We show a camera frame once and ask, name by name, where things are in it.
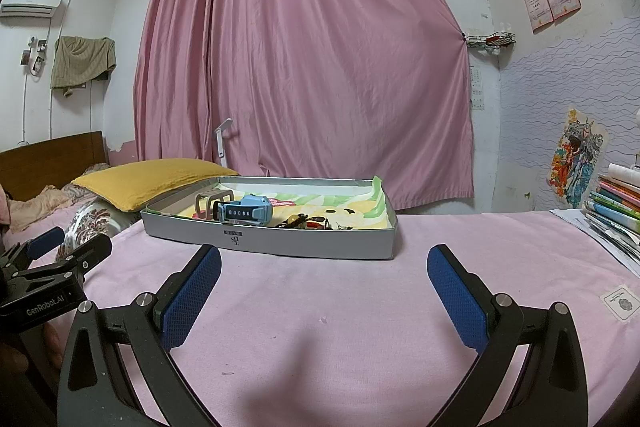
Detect wooden headboard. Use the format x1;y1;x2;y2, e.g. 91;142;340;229
0;130;108;200

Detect colourful painted paper lining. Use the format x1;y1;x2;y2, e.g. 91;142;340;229
175;177;391;230

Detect white desk lamp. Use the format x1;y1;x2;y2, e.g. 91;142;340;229
212;118;233;168

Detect blue smart watch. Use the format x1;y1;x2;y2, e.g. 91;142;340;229
212;194;274;225

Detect small wall calendar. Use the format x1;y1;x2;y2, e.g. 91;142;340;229
470;66;487;110

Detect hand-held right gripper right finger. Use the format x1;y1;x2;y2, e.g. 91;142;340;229
426;244;590;427

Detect pink table cloth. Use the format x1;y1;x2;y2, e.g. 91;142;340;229
2;209;640;427

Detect yellow bead red cord charm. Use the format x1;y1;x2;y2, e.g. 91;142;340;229
275;213;333;231

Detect grey shallow cardboard box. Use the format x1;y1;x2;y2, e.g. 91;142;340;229
140;175;398;261

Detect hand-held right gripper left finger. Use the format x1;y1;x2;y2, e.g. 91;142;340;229
56;244;223;427

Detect green hanging towel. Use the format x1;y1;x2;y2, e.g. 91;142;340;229
50;35;117;98

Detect wire wall shelf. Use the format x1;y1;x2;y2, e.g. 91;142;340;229
462;31;517;55

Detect crumpled pink blanket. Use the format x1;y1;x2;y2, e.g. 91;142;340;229
0;184;76;233

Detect person's left hand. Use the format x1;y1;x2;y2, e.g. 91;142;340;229
0;322;63;378

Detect pink curtain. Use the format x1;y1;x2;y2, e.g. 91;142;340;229
132;0;476;210

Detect loose white papers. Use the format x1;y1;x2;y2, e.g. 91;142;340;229
550;207;640;278

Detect colourful wall drawing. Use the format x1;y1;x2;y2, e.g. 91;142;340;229
547;107;611;208

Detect wall socket with charger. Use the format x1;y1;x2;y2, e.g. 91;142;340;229
20;36;48;78

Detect floral patterned pillow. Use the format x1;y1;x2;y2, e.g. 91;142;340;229
55;197;143;263

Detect white cloth label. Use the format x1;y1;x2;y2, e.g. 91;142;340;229
599;285;640;322

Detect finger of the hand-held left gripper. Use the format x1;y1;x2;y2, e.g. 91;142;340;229
15;234;113;288
0;227;66;275

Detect yellow pillow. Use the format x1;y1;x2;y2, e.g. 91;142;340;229
71;158;240;212

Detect white air conditioner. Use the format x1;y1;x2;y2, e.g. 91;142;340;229
0;0;66;18

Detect stack of books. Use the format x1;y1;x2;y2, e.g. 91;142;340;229
582;163;640;253

